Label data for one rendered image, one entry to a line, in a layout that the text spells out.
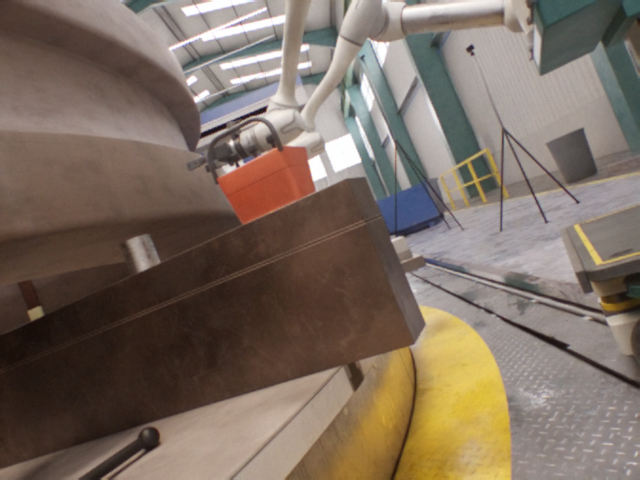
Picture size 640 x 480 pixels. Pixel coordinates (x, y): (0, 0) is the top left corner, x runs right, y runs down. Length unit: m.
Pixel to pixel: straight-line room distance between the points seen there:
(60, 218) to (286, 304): 0.61
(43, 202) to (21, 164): 0.10
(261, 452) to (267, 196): 0.54
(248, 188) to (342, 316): 0.36
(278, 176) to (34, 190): 0.60
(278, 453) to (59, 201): 0.84
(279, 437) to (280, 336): 0.31
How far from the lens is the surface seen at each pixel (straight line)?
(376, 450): 1.28
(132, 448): 1.18
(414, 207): 10.69
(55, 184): 1.43
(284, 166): 1.10
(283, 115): 1.63
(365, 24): 1.97
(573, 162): 8.24
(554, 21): 1.18
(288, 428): 0.95
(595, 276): 1.17
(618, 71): 9.83
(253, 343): 1.21
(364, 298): 1.06
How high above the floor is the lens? 0.58
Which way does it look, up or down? 1 degrees up
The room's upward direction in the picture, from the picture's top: 22 degrees counter-clockwise
